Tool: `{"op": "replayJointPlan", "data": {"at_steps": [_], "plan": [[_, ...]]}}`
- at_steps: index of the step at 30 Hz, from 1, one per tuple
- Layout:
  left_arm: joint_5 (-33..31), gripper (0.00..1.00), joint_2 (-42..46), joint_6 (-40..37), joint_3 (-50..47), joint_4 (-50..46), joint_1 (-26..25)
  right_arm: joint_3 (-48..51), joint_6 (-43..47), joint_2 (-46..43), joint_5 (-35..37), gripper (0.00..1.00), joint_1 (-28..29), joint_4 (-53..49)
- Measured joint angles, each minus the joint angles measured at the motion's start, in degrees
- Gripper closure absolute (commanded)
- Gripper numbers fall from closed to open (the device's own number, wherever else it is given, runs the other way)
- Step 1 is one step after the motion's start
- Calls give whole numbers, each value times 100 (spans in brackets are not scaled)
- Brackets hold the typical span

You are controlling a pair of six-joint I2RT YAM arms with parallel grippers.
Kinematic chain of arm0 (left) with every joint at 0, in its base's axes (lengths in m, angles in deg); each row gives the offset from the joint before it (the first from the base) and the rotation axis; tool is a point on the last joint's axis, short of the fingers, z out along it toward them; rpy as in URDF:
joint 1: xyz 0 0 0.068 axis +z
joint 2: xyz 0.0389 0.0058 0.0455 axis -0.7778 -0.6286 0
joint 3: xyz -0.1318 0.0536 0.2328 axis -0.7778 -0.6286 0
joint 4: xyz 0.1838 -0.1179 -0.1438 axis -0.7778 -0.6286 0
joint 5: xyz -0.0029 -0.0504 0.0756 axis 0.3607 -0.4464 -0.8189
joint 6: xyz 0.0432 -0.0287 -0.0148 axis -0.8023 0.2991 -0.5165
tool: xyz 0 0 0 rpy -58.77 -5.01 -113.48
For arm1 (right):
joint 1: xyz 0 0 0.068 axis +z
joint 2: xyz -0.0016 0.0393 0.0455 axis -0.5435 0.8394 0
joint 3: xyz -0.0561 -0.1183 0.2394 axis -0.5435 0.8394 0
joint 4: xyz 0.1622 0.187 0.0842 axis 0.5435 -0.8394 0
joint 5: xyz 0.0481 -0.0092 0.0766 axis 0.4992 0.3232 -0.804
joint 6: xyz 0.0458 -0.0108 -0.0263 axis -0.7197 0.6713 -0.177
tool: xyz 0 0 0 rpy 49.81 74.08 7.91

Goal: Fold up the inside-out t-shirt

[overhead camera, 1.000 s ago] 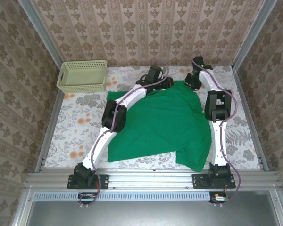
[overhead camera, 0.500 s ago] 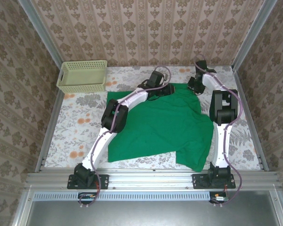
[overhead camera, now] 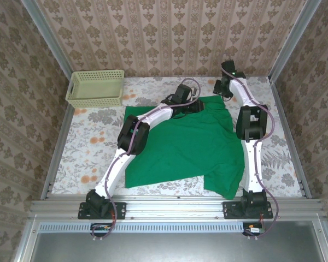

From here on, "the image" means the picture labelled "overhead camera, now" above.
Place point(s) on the green t-shirt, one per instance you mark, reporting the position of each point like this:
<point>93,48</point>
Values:
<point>186,150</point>

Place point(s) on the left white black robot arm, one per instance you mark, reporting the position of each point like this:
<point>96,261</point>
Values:
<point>155,114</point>

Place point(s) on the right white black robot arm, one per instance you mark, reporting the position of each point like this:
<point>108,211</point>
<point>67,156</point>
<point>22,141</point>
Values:
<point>252,163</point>

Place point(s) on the pale yellow perforated plastic basket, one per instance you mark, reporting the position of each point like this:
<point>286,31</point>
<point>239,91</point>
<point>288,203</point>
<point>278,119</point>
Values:
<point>95,87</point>

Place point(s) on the floral patterned table cover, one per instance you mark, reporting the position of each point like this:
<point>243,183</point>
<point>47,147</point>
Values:
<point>84,152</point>

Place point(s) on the small green circuit board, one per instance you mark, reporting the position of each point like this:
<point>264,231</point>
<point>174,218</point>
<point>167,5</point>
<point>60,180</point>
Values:
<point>101,228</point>
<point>254,230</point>

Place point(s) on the grey sheet metal panel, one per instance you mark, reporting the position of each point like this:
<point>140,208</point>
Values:
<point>180,248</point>

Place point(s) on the aluminium side rail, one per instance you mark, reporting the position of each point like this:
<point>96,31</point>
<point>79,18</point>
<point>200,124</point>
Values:
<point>281,109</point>
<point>60,136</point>

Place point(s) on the aluminium corner post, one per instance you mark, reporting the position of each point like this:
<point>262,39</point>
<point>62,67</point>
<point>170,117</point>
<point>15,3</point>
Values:
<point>50,43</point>
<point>293,41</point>

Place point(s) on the aluminium cross rail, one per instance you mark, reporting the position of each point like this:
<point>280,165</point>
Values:
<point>175,207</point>

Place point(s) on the black base plate of right arm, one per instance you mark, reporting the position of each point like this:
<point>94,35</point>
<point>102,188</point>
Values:
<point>229,210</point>

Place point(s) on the black base plate of left arm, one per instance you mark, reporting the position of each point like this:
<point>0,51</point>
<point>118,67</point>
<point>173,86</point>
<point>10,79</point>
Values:
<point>120,210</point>

